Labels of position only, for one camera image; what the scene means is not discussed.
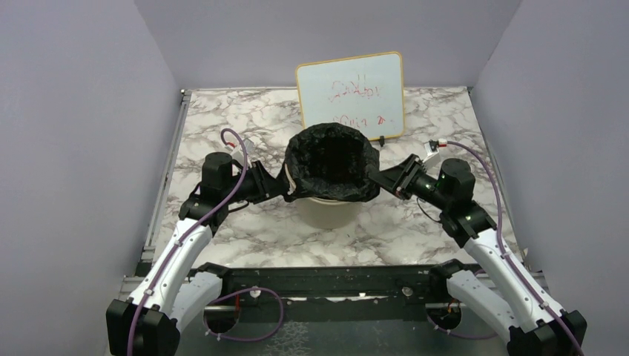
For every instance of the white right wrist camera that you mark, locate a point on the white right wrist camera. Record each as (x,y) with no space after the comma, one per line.
(433,155)

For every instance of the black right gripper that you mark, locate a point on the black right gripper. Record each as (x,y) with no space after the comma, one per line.
(397,179)

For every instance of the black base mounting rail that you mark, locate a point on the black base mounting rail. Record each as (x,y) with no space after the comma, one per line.
(350,293)

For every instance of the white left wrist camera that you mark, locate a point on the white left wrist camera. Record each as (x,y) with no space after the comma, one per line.
(236,151)

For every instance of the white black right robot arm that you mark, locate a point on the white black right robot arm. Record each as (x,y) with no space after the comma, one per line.
(517,309)

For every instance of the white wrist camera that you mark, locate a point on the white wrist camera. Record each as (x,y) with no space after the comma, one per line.
(433,155)
(236,151)

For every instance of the beige cylindrical trash bin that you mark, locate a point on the beige cylindrical trash bin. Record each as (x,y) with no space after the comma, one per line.
(316,211)

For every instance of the yellow framed whiteboard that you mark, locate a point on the yellow framed whiteboard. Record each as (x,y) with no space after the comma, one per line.
(362,92)

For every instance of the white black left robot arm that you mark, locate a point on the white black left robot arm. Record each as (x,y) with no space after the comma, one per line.
(152,318)

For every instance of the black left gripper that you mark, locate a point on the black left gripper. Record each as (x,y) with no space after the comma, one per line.
(267,186)

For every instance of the black plastic trash bag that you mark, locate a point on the black plastic trash bag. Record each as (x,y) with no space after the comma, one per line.
(330,161)

